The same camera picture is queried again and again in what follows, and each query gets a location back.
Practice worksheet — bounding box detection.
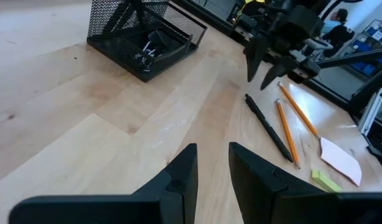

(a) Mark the orange pencil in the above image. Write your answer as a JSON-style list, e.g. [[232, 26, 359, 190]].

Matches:
[[274, 98, 302, 170], [276, 80, 322, 140]]

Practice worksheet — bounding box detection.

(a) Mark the shelf with blue bins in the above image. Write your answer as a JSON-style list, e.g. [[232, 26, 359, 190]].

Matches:
[[349, 17, 382, 77]]

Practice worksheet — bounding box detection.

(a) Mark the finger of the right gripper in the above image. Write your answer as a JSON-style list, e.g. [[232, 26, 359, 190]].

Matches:
[[259, 55, 299, 91], [244, 35, 271, 83]]

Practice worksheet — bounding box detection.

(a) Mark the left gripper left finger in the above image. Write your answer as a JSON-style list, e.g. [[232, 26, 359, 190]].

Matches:
[[8, 142, 200, 224]]

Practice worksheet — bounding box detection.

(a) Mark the black clip pen white print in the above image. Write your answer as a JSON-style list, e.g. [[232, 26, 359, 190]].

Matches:
[[244, 93, 294, 164]]

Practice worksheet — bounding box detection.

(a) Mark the green sticky note pad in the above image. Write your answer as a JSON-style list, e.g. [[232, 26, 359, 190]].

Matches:
[[310, 168, 343, 194]]

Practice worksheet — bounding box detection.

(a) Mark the silver aluminium extrusion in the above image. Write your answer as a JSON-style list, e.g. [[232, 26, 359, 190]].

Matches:
[[358, 88, 382, 137]]

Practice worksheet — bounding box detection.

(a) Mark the black binder clip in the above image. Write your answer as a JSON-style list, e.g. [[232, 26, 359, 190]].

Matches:
[[133, 52, 153, 73], [142, 29, 168, 58]]

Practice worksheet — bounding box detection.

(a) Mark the black aluminium frame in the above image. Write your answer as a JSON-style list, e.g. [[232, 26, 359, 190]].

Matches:
[[170, 0, 382, 114]]

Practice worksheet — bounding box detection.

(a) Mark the pink sticky note pad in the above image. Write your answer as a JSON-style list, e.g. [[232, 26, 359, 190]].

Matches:
[[319, 136, 363, 188]]

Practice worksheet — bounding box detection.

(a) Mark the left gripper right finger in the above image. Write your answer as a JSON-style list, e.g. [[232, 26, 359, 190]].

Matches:
[[228, 141, 382, 224]]

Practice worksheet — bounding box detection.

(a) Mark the black mesh desk organizer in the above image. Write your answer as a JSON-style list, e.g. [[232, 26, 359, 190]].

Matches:
[[86, 0, 208, 83]]

